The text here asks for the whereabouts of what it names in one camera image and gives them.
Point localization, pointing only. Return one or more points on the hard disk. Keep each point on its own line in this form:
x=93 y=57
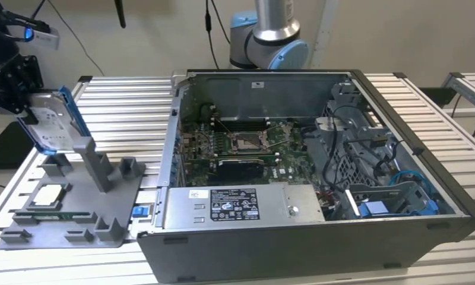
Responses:
x=50 y=124

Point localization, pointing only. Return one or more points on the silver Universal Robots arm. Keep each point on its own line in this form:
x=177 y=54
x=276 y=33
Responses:
x=275 y=23

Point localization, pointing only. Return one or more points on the blue plastic disk carrier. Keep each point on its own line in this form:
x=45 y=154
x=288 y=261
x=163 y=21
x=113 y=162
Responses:
x=374 y=209

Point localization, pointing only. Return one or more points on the metal disk bay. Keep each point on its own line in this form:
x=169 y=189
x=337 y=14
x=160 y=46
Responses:
x=403 y=190

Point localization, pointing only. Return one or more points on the black antenna rod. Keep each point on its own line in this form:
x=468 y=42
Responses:
x=120 y=15

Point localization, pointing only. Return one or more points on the silver CPU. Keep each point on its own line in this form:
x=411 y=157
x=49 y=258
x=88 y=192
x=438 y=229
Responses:
x=48 y=196

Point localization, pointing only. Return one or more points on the green RAM stick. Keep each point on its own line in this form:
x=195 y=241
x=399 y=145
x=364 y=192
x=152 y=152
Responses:
x=50 y=215

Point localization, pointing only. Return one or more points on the grey plastic parts rack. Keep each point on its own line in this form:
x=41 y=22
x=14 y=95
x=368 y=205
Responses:
x=82 y=207

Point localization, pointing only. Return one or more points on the blue case latch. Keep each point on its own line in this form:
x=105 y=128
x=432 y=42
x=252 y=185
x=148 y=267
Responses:
x=139 y=212

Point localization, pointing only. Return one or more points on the silver power supply unit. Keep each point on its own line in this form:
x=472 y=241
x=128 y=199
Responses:
x=181 y=207

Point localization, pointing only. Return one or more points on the CPU socket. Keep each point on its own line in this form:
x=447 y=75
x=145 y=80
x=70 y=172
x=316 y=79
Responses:
x=247 y=142

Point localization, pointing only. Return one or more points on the black graphics card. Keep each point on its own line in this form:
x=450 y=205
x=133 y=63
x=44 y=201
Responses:
x=239 y=169

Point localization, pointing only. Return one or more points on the green motherboard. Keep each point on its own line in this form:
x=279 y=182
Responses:
x=292 y=154

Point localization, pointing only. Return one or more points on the black open PC case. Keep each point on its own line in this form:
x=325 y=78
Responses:
x=260 y=255

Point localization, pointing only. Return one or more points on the small black box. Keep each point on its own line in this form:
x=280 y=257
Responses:
x=436 y=96

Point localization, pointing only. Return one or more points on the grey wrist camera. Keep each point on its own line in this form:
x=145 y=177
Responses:
x=46 y=37

